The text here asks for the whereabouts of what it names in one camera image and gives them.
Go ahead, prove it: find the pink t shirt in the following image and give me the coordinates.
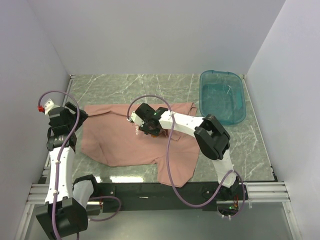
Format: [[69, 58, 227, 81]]
[[81, 104, 200, 188]]

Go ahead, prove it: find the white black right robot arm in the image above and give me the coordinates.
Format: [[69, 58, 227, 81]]
[[128, 103, 240, 201]]

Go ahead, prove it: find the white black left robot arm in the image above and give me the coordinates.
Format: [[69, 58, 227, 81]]
[[36, 99, 100, 240]]

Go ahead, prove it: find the teal transparent plastic bin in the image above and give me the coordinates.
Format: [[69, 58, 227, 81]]
[[199, 70, 247, 126]]

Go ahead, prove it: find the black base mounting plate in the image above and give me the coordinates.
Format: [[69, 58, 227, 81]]
[[93, 181, 249, 213]]

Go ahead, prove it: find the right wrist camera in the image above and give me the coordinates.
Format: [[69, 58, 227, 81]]
[[127, 111, 145, 126]]

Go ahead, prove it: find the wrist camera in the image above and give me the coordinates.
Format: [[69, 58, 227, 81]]
[[127, 111, 145, 126], [37, 98, 57, 116]]

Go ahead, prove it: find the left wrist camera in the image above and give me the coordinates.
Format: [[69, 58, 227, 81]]
[[37, 98, 57, 116]]

